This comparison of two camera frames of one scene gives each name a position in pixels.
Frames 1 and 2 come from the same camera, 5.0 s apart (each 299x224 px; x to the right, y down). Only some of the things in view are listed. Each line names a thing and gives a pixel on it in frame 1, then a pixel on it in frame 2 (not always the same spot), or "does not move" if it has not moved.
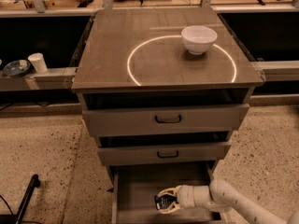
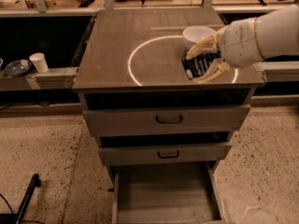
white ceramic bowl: (198, 39) does not move
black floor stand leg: (35, 182) does not move
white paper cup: (36, 59) does not move
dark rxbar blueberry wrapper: (164, 201) to (198, 64)
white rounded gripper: (186, 196) to (240, 43)
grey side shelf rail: (56, 78) does not move
